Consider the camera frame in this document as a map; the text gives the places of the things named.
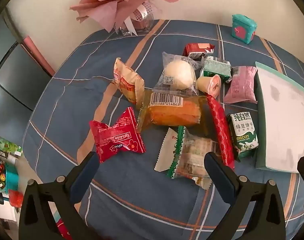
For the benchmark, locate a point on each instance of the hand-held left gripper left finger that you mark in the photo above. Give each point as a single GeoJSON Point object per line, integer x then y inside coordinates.
{"type": "Point", "coordinates": [85, 177]}

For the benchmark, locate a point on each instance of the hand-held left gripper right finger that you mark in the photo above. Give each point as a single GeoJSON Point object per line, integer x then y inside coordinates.
{"type": "Point", "coordinates": [222, 177]}

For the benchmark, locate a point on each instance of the green edged clear packet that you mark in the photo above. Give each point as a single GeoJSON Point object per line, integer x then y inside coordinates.
{"type": "Point", "coordinates": [192, 155]}

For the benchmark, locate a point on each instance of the green white biscuit packet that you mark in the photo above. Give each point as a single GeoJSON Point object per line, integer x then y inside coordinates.
{"type": "Point", "coordinates": [242, 135]}

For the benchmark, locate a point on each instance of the long red snack packet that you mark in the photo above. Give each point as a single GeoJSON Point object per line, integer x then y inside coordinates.
{"type": "Point", "coordinates": [220, 127]}

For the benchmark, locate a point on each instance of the red twisted cracker packet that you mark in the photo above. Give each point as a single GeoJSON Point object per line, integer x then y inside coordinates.
{"type": "Point", "coordinates": [116, 135]}

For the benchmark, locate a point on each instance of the teal rimmed white tray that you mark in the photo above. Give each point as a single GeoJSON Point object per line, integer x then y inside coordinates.
{"type": "Point", "coordinates": [279, 120]}

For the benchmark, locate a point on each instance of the orange cake clear packet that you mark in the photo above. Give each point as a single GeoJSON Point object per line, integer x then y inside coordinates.
{"type": "Point", "coordinates": [172, 115]}

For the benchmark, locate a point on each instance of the pink snack packet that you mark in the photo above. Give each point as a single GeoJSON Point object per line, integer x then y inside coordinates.
{"type": "Point", "coordinates": [239, 87]}

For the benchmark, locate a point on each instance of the orange beige snack packet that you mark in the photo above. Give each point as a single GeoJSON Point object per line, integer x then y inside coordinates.
{"type": "Point", "coordinates": [126, 82]}

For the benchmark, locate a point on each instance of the light green snack packet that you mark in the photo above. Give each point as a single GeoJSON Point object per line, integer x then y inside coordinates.
{"type": "Point", "coordinates": [217, 68]}

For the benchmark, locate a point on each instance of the white bun clear packet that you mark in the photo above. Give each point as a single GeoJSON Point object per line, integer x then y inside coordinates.
{"type": "Point", "coordinates": [178, 73]}

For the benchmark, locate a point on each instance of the dark red snack packet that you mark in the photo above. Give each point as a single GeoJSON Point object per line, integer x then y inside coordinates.
{"type": "Point", "coordinates": [197, 48]}

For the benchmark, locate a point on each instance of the red plastic toy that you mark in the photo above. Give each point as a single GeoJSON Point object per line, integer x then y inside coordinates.
{"type": "Point", "coordinates": [16, 198]}

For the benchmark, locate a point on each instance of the teal plastic toy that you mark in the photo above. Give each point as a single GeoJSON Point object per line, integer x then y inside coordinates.
{"type": "Point", "coordinates": [11, 180]}

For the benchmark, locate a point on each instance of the colourful picture box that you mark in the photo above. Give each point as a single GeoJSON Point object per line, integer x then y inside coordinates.
{"type": "Point", "coordinates": [9, 146]}

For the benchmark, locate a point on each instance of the plaid blue bedsheet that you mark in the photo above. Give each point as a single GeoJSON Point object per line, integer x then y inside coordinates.
{"type": "Point", "coordinates": [79, 92]}

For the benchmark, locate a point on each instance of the jelly cup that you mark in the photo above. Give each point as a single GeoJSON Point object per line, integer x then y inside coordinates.
{"type": "Point", "coordinates": [208, 85]}

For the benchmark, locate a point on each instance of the grey cabinet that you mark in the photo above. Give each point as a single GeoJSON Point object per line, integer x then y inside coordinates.
{"type": "Point", "coordinates": [11, 80]}

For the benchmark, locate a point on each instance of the pink board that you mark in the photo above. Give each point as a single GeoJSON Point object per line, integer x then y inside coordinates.
{"type": "Point", "coordinates": [38, 55]}

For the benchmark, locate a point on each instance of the teal cube box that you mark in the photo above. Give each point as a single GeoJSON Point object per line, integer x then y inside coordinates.
{"type": "Point", "coordinates": [242, 30]}

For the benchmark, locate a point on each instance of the clear vase with ribbon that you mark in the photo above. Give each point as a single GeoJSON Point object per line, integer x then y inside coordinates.
{"type": "Point", "coordinates": [144, 25]}

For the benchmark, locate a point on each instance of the pink paper flower bouquet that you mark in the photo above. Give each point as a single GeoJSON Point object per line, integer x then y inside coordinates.
{"type": "Point", "coordinates": [109, 2]}

